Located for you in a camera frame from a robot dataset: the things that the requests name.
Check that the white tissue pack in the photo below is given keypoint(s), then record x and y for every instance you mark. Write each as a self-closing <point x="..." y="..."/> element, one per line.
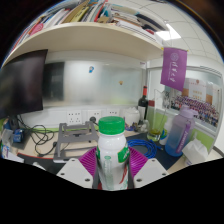
<point x="195" y="151"/>

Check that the dark blue mouse pad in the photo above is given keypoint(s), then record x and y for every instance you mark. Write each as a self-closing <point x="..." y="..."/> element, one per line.
<point x="166" y="161"/>

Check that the small blue box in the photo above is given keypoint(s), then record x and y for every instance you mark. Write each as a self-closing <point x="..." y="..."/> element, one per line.
<point x="17" y="136"/>

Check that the white round pot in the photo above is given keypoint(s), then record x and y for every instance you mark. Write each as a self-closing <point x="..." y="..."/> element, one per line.
<point x="132" y="116"/>

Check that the green glass vase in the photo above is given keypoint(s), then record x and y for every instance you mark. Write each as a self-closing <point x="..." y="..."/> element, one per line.
<point x="155" y="134"/>

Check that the purple translucent water jug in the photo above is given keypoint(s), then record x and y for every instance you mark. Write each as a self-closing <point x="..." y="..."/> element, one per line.
<point x="178" y="133"/>

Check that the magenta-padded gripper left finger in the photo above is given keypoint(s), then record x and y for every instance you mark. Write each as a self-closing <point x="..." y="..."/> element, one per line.
<point x="78" y="168"/>

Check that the white wall sockets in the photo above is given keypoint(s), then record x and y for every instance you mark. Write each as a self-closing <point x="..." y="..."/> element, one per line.
<point x="74" y="116"/>

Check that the black desk mat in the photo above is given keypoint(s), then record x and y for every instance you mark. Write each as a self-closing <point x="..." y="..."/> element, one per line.
<point x="55" y="165"/>

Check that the shelf unit with books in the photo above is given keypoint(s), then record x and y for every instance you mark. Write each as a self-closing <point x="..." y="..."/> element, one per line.
<point x="93" y="40"/>

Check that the group photo poster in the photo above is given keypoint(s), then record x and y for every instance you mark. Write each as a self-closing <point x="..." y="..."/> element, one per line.
<point x="200" y="106"/>

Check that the white drink bottle green cap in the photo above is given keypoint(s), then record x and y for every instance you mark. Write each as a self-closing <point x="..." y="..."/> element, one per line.
<point x="111" y="156"/>

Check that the grey metal laptop stand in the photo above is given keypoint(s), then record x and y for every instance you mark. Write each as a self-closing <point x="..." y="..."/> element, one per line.
<point x="71" y="133"/>

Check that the ceiling lights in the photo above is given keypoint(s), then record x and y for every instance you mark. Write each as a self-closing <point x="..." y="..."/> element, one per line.
<point x="168" y="32"/>

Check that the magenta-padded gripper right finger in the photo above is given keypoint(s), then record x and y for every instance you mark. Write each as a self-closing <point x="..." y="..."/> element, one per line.
<point x="145" y="168"/>

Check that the purple hanging pennant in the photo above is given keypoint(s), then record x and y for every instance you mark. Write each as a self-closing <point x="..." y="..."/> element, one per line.
<point x="173" y="68"/>

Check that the black computer monitor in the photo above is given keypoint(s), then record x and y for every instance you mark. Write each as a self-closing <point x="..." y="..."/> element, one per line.
<point x="21" y="83"/>

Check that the dark wine bottle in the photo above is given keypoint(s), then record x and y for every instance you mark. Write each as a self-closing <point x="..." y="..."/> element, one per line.
<point x="143" y="106"/>

